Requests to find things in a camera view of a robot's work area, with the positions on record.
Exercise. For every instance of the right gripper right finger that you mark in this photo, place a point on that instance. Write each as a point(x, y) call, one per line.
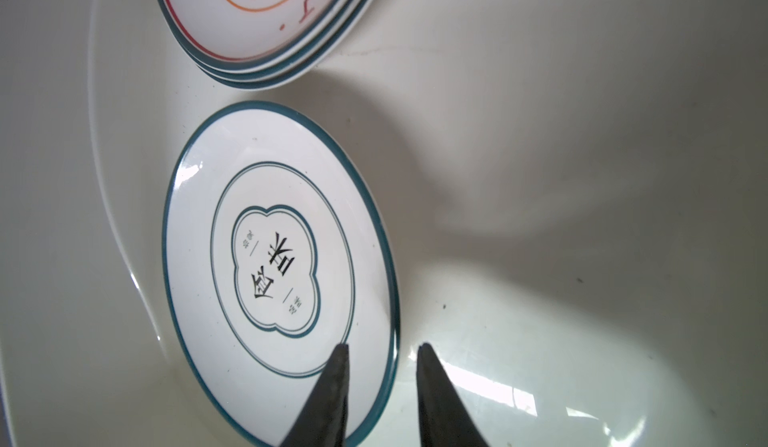
point(443, 418)

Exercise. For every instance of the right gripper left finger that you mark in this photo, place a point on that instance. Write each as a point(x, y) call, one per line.
point(323, 418)

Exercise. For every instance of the white plate black flower outline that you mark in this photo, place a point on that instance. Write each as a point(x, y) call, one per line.
point(274, 252)

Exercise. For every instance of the green rim plate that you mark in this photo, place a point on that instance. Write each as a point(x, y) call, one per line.
point(291, 70)

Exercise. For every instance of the large orange sunburst plate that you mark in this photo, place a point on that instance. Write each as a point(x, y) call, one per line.
point(246, 35)

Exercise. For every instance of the white plastic bin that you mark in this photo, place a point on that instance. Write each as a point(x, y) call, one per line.
point(574, 191)

